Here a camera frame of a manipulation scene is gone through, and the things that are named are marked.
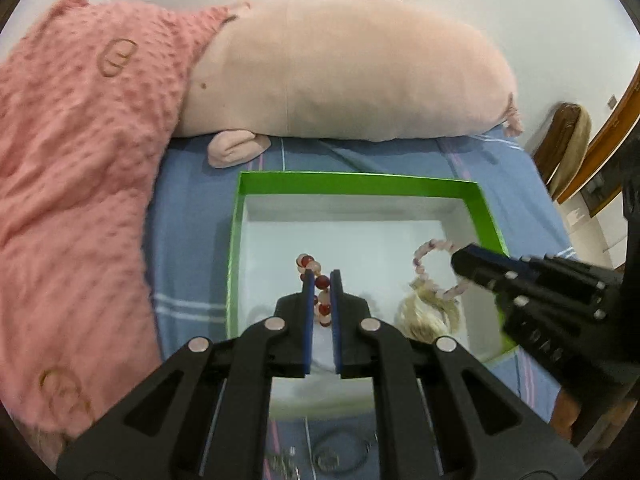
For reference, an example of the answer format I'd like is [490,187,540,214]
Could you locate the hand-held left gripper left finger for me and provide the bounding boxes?
[56,269,316,480]

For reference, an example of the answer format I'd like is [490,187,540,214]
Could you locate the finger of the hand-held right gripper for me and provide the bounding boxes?
[467,244,626,311]
[451,250,606,386]

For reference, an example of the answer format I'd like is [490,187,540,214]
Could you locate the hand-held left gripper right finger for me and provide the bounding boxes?
[330,269,586,480]

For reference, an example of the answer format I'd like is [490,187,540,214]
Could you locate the red and white bead bracelet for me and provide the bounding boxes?
[296,254,333,328]

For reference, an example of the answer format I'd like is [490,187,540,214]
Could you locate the pink bead bracelet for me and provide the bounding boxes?
[411,239,473,298]

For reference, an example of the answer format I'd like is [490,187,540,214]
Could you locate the green cardboard box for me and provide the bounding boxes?
[226,171,518,418]

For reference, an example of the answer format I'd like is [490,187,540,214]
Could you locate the person's right hand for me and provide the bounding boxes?
[552,387,583,443]

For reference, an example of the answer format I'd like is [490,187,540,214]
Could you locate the cream hair scrunchie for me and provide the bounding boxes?
[397,285,463,346]

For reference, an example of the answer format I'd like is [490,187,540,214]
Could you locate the dark metal bangle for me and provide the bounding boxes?
[312,430,373,473]

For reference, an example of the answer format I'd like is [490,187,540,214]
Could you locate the wooden chair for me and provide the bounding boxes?
[532,102,593,201]

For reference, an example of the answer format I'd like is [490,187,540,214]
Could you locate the blue striped bedsheet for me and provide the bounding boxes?
[145,127,576,480]

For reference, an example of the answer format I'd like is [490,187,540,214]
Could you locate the pink plush pig toy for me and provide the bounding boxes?
[172,0,525,168]

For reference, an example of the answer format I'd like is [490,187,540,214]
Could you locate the pink dotted blanket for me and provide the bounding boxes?
[0,0,251,453]

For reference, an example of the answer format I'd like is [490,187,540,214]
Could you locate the silver keychain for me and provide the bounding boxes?
[270,450,301,480]

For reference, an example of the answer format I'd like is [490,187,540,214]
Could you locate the wooden frame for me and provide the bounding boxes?
[555,67,640,206]

